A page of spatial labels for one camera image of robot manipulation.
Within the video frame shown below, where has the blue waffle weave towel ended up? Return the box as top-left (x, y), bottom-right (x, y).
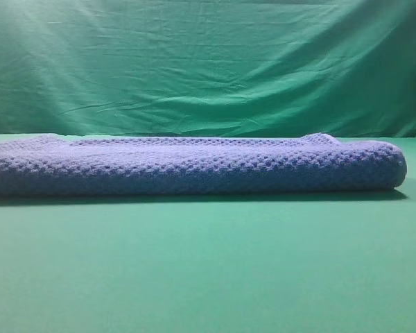
top-left (0, 133), bottom-right (407, 197)

